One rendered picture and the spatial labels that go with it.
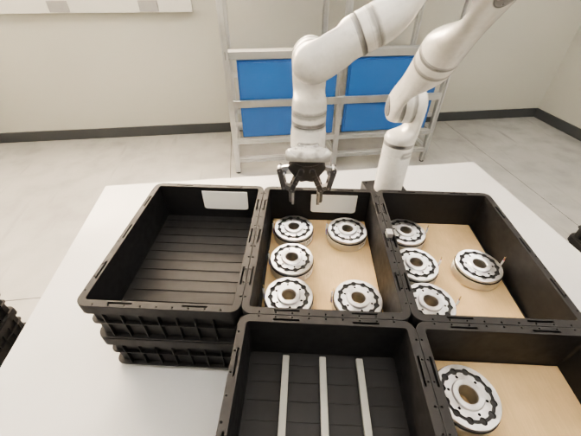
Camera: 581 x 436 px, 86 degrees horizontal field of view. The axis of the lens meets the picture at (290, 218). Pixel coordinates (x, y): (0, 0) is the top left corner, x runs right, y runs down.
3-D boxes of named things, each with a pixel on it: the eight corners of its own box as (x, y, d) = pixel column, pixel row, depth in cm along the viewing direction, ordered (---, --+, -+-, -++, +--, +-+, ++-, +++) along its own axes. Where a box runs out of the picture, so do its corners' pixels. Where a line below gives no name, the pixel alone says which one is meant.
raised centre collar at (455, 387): (446, 379, 53) (448, 377, 52) (476, 380, 53) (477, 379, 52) (456, 411, 49) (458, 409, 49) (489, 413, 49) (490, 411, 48)
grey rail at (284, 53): (223, 56, 219) (222, 48, 216) (450, 51, 237) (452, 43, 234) (222, 60, 211) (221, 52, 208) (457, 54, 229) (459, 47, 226)
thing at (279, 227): (276, 216, 87) (276, 214, 87) (312, 217, 87) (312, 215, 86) (272, 241, 79) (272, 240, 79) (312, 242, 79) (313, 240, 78)
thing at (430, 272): (444, 282, 69) (445, 280, 69) (399, 281, 69) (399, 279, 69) (429, 249, 77) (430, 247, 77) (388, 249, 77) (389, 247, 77)
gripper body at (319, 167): (326, 135, 70) (323, 171, 76) (289, 134, 70) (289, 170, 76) (328, 151, 64) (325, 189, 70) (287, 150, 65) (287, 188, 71)
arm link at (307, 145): (284, 163, 62) (284, 133, 58) (287, 137, 71) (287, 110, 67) (330, 163, 62) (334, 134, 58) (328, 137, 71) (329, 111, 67)
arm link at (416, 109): (424, 84, 90) (409, 139, 101) (392, 84, 90) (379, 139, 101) (435, 95, 83) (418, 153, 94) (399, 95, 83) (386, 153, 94)
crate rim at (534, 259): (584, 336, 54) (593, 328, 53) (410, 328, 55) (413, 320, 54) (484, 200, 85) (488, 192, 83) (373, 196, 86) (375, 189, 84)
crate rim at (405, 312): (264, 193, 87) (264, 185, 85) (373, 196, 86) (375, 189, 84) (240, 320, 56) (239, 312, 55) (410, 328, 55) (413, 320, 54)
